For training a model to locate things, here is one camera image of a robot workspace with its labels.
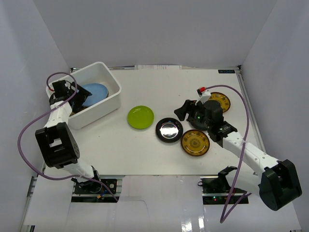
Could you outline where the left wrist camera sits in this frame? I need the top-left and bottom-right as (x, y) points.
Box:
(47, 83), (55, 93)

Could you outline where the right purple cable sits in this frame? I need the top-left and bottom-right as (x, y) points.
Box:
(205, 84), (253, 224)

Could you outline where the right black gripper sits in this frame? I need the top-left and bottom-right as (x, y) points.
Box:
(174, 99), (212, 130)

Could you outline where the aluminium frame rail right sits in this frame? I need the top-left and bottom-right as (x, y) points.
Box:
(235, 65), (267, 154)

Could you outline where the white plastic bin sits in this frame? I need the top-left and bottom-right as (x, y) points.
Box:
(45, 62), (122, 130)

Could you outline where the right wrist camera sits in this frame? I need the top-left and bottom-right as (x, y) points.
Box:
(195, 87), (211, 105)

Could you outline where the dark label on table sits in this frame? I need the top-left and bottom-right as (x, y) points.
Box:
(218, 70), (235, 74)

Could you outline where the lime green plate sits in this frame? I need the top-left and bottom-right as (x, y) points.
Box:
(127, 105), (155, 130)

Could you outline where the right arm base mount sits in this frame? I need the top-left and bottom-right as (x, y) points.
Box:
(197, 166), (236, 205)

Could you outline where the glossy black plate with rim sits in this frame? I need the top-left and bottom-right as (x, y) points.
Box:
(155, 117), (183, 144)

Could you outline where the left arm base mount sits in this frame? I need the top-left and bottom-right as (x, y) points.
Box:
(71, 178), (122, 203)

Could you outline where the plain black plate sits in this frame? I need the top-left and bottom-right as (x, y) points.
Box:
(188, 119), (209, 131)

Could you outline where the light blue plate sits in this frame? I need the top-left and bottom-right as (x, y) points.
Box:
(82, 83), (109, 107)

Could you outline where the paper label at back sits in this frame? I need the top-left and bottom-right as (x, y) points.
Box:
(134, 65), (182, 70)

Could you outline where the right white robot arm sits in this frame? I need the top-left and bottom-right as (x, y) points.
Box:
(174, 100), (302, 211)

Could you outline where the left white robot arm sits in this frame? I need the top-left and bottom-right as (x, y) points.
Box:
(35, 80), (102, 193)

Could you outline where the yellow patterned plate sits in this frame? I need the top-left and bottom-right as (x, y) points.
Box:
(181, 130), (210, 157)
(210, 92), (231, 113)

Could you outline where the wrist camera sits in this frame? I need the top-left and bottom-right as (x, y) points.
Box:
(195, 87), (211, 105)
(47, 83), (55, 93)

